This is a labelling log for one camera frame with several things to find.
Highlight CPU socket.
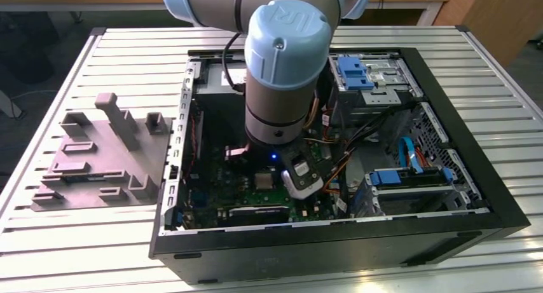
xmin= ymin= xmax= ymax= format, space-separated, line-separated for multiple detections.
xmin=251 ymin=172 xmax=280 ymax=194

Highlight hard disk in blue carrier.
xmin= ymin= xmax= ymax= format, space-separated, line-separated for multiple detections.
xmin=368 ymin=167 xmax=457 ymax=189

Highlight graphics card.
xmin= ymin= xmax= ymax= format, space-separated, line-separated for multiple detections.
xmin=216 ymin=203 xmax=293 ymax=226

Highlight green motherboard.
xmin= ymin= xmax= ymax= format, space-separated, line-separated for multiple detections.
xmin=180 ymin=143 xmax=340 ymax=229

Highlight metal disk bay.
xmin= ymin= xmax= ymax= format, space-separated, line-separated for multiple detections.
xmin=364 ymin=183 xmax=488 ymax=217

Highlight metal drive cage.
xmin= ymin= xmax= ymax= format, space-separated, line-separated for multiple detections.
xmin=328 ymin=56 xmax=425 ymax=127

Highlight black open PC case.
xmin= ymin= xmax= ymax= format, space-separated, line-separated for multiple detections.
xmin=148 ymin=46 xmax=532 ymax=286

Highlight grey power supply unit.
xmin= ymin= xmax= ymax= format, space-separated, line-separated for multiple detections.
xmin=192 ymin=60 xmax=248 ymax=144

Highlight blue drive bay latch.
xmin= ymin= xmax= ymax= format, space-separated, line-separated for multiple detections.
xmin=336 ymin=56 xmax=376 ymax=91

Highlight loose RAM stick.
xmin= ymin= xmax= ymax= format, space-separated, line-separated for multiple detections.
xmin=61 ymin=175 xmax=106 ymax=183

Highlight grey plastic parts rack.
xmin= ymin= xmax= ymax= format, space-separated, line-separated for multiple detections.
xmin=29 ymin=92 xmax=176 ymax=213

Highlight wooden cabinet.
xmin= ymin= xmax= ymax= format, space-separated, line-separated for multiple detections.
xmin=435 ymin=0 xmax=543 ymax=68

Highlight white table leg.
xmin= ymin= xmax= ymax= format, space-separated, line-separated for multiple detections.
xmin=0 ymin=89 xmax=22 ymax=119

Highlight white wrist camera black face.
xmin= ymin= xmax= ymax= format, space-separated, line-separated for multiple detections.
xmin=280 ymin=159 xmax=327 ymax=201

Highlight white and grey wires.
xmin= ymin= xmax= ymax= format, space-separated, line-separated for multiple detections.
xmin=304 ymin=135 xmax=344 ymax=144

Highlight black cable bundle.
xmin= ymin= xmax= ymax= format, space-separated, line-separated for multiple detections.
xmin=317 ymin=105 xmax=419 ymax=179

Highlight blue flat wire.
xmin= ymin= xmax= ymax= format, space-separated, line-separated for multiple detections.
xmin=397 ymin=136 xmax=425 ymax=175

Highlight red and black twisted wire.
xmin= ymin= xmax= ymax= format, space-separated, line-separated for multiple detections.
xmin=189 ymin=110 xmax=201 ymax=179

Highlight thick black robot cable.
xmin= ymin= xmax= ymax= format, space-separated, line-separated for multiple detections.
xmin=223 ymin=32 xmax=248 ymax=92

